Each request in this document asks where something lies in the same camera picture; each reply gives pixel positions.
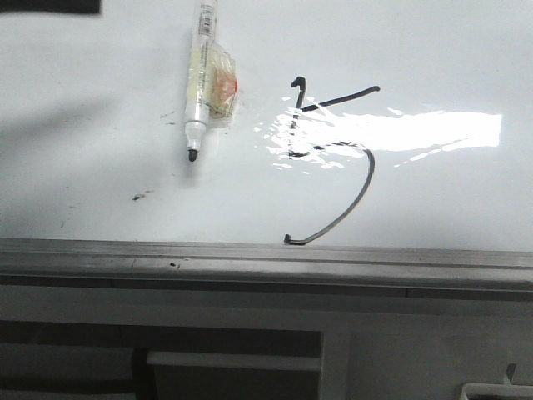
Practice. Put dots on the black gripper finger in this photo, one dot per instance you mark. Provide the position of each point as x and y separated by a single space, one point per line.
82 7

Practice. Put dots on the white marker with tape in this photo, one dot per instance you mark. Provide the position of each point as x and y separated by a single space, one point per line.
212 84

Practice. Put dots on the white tray at corner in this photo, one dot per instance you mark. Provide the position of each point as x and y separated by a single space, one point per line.
505 390

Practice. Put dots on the white whiteboard with metal frame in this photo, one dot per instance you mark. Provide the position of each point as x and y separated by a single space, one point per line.
373 141

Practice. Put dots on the dark cabinet with white shelf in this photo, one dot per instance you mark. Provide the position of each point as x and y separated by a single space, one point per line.
65 360

